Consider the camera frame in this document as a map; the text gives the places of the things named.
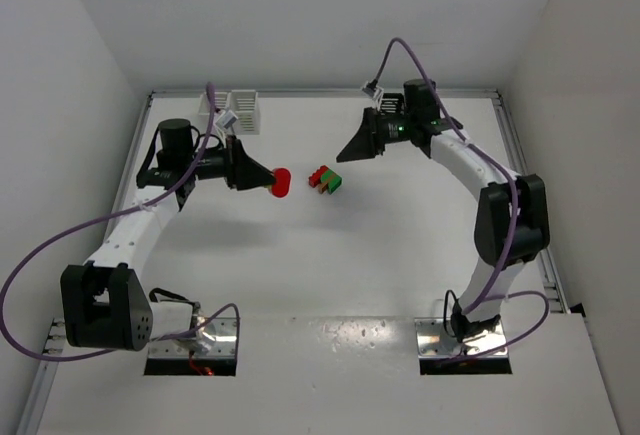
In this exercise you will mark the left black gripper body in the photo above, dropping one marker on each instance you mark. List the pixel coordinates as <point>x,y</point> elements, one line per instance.
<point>232,163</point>

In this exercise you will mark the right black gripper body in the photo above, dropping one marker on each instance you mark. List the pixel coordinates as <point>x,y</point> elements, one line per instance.
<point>371,132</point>

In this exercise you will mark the red round lego piece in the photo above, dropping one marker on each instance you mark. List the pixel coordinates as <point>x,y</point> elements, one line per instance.
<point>281,187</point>

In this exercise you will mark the red lego brick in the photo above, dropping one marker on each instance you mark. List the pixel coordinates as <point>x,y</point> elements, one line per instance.
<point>315,178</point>

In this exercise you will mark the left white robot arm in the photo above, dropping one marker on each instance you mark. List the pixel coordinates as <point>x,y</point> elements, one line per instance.
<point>104,303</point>

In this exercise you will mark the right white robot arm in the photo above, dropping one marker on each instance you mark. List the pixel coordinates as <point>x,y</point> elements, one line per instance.
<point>511,226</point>

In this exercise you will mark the left black slotted container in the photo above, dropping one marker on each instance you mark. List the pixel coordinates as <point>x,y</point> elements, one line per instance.
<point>392,103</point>

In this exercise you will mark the left white slotted container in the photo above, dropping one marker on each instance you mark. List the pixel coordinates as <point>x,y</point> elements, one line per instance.
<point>221,102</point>

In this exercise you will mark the white slotted container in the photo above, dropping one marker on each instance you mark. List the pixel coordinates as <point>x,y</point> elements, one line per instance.
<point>245,105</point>
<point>221,102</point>

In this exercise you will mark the right white slotted container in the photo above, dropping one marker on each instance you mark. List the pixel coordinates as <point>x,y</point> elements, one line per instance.
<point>245,105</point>

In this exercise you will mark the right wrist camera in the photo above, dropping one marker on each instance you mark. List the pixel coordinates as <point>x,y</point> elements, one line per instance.
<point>373,90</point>

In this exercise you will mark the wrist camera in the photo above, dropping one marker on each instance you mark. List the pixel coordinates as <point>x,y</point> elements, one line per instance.
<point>373,90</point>
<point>226,120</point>

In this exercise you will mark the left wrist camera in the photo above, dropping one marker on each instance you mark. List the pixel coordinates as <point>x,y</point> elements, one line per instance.
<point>226,120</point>

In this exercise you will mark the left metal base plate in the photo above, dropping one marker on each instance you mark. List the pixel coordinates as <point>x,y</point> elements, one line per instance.
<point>216,341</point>

